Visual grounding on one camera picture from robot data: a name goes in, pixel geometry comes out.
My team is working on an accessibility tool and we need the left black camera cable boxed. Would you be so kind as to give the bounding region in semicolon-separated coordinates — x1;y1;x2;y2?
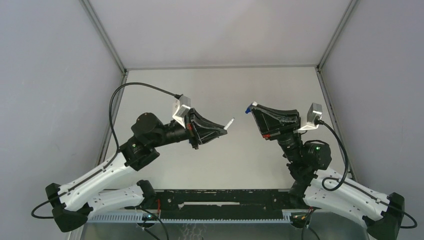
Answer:
31;82;183;220

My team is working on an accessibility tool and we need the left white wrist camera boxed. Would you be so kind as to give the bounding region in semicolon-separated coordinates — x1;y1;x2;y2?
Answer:
172;95;192;129

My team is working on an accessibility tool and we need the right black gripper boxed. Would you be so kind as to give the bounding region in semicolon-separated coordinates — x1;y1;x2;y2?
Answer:
248;103;302;164

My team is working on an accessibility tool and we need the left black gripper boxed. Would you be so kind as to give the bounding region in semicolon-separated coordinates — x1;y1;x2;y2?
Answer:
150;108;227;150

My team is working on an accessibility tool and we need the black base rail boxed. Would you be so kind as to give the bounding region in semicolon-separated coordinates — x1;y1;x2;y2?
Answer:
146;189;308;221

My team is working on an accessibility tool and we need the right black camera cable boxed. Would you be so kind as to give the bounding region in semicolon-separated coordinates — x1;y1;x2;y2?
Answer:
314;119;418;229

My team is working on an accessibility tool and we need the white marker pen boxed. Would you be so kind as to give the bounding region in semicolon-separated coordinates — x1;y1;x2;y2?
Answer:
223;117;235;130

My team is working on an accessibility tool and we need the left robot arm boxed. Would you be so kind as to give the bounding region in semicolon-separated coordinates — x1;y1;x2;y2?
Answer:
45;108;229;233

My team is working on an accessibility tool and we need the black camera cable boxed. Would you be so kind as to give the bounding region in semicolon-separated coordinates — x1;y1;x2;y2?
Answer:
31;82;183;220
314;119;418;229

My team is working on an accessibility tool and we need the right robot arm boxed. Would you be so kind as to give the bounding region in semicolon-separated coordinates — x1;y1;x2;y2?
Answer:
246;102;405;240

